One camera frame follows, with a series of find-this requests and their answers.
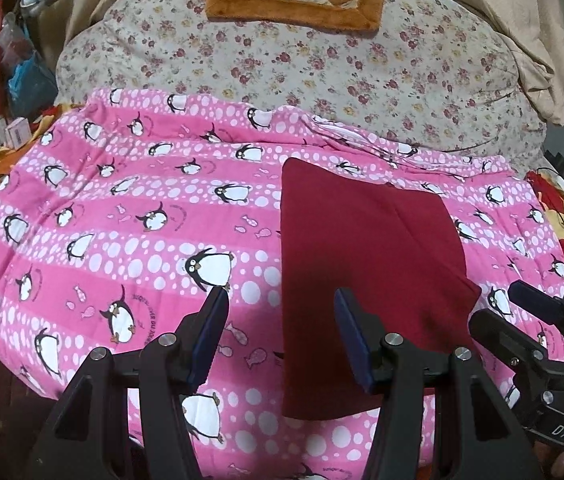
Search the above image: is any dark red sweater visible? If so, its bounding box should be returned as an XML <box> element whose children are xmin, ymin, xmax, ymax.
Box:
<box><xmin>281</xmin><ymin>159</ymin><xmax>480</xmax><ymax>420</ymax></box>

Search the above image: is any beige curtain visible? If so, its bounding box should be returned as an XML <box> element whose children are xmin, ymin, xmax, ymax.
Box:
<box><xmin>456</xmin><ymin>0</ymin><xmax>564</xmax><ymax>126</ymax></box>

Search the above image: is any blue plastic bag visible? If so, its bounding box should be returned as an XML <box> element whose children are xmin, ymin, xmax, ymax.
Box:
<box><xmin>6</xmin><ymin>52</ymin><xmax>58</xmax><ymax>119</ymax></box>

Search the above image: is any pink penguin blanket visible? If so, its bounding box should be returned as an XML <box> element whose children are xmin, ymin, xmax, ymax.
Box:
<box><xmin>0</xmin><ymin>89</ymin><xmax>564</xmax><ymax>479</ymax></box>

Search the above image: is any floral beige quilt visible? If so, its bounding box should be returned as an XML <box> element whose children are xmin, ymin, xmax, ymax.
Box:
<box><xmin>56</xmin><ymin>0</ymin><xmax>547</xmax><ymax>167</ymax></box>

